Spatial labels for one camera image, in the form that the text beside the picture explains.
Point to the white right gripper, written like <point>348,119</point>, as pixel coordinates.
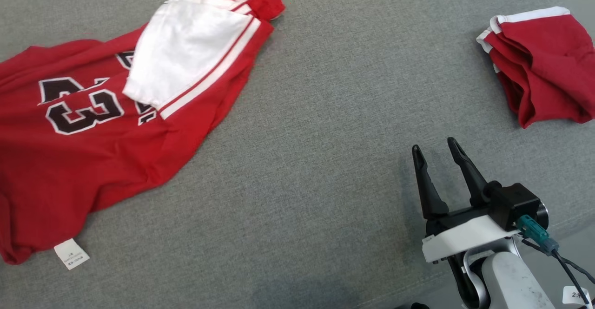
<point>465,237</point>

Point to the red shorts with white trim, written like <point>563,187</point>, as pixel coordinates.
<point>544,62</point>

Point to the red jersey with white sleeves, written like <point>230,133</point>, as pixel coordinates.
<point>93,169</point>

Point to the grey fabric sofa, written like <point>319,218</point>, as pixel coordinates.
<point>302,160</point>

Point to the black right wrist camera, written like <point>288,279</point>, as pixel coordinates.
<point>511,204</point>

